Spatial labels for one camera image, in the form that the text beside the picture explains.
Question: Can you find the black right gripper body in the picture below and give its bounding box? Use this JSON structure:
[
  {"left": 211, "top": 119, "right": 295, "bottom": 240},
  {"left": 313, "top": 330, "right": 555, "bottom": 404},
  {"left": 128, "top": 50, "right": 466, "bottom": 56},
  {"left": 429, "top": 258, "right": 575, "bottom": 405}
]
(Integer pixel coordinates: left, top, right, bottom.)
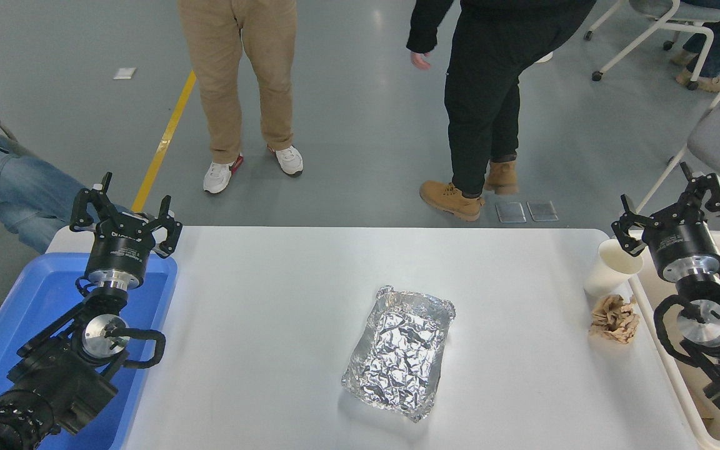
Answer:
[{"left": 641, "top": 209, "right": 720, "bottom": 271}]

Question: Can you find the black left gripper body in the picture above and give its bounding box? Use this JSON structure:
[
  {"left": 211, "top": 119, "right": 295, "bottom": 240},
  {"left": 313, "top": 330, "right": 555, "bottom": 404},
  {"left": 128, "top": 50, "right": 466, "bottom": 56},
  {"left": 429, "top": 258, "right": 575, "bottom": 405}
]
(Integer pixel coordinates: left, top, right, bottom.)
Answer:
[{"left": 85, "top": 215, "right": 157, "bottom": 278}]

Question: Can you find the white paper cup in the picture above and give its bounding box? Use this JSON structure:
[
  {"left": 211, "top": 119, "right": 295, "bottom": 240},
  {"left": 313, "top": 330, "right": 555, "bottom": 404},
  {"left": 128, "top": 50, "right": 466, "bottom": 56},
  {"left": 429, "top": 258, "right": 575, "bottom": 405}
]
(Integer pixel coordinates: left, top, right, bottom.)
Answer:
[{"left": 584, "top": 239, "right": 644, "bottom": 298}]

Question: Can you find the seated person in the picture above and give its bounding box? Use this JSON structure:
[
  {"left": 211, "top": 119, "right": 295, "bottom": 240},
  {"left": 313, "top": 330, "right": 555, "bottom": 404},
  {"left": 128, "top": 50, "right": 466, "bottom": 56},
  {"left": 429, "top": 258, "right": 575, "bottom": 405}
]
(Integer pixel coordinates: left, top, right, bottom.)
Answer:
[
  {"left": 671, "top": 0, "right": 720, "bottom": 94},
  {"left": 0, "top": 132, "right": 133, "bottom": 254}
]

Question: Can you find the metal floor plate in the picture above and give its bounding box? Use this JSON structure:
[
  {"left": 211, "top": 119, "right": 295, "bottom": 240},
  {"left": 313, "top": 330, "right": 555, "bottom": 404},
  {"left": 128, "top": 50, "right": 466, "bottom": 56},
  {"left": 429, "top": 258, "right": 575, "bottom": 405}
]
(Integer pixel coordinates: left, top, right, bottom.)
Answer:
[
  {"left": 496, "top": 201, "right": 527, "bottom": 224},
  {"left": 526, "top": 200, "right": 559, "bottom": 222}
]

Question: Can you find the crumpled tan paper ball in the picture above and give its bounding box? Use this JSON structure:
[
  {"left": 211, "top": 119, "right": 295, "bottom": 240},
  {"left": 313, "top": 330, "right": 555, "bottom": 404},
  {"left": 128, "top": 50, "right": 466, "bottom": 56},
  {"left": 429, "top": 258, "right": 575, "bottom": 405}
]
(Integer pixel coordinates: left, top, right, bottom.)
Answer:
[{"left": 589, "top": 294, "right": 641, "bottom": 345}]

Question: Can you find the blue plastic tray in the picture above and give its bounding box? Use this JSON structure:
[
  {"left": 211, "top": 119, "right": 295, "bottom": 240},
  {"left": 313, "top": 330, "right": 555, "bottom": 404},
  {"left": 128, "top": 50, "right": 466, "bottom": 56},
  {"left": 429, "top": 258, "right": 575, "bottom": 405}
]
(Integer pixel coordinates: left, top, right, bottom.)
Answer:
[{"left": 0, "top": 252, "right": 178, "bottom": 450}]

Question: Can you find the standing person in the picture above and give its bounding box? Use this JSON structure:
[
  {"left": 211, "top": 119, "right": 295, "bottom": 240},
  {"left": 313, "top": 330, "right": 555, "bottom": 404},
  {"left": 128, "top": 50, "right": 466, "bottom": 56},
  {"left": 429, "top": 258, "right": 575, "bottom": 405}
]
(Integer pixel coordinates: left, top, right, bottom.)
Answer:
[
  {"left": 177, "top": 0, "right": 304, "bottom": 195},
  {"left": 406, "top": 0, "right": 597, "bottom": 223}
]

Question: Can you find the white rolling chair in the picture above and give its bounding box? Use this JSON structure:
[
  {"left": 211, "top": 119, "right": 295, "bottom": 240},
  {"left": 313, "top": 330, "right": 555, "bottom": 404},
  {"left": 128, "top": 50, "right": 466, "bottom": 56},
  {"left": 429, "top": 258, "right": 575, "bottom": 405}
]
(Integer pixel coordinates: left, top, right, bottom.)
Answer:
[{"left": 584, "top": 0, "right": 720, "bottom": 92}]

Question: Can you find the crumpled foil tray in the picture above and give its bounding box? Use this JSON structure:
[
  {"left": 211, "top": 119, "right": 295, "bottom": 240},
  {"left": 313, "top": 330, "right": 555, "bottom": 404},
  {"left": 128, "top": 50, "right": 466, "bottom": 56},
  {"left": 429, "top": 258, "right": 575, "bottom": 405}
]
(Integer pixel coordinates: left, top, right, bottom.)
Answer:
[{"left": 341, "top": 286, "right": 457, "bottom": 423}]

